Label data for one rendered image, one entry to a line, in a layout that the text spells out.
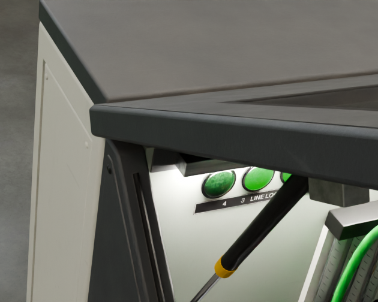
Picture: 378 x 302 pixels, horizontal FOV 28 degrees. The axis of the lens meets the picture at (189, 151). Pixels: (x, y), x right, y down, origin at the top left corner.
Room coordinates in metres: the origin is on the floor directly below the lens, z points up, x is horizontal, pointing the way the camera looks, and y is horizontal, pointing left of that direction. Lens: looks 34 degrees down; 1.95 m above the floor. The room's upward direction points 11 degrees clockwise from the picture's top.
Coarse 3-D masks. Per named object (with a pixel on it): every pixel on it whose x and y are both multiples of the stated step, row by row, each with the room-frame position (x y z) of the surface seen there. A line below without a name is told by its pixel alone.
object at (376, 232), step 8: (376, 232) 0.78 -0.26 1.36; (368, 240) 0.79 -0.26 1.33; (360, 248) 0.80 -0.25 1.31; (368, 248) 0.80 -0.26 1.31; (352, 256) 0.81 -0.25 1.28; (360, 256) 0.80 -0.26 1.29; (352, 264) 0.81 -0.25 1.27; (344, 272) 0.82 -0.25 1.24; (352, 272) 0.81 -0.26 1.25; (344, 280) 0.82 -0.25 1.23; (344, 288) 0.82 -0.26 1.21; (336, 296) 0.82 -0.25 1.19
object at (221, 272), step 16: (288, 192) 0.47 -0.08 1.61; (304, 192) 0.47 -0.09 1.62; (272, 208) 0.48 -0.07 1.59; (288, 208) 0.48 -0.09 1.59; (256, 224) 0.50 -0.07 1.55; (272, 224) 0.49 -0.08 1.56; (240, 240) 0.51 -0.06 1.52; (256, 240) 0.50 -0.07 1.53; (224, 256) 0.53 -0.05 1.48; (240, 256) 0.52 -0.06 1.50; (224, 272) 0.53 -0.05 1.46; (208, 288) 0.56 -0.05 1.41
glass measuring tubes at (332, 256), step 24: (336, 216) 0.88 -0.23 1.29; (360, 216) 0.89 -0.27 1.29; (336, 240) 0.88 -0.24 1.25; (360, 240) 0.90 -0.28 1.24; (312, 264) 0.89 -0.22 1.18; (336, 264) 0.88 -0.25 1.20; (360, 264) 0.92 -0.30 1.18; (312, 288) 0.89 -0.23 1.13; (336, 288) 0.90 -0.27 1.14; (360, 288) 0.92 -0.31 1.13
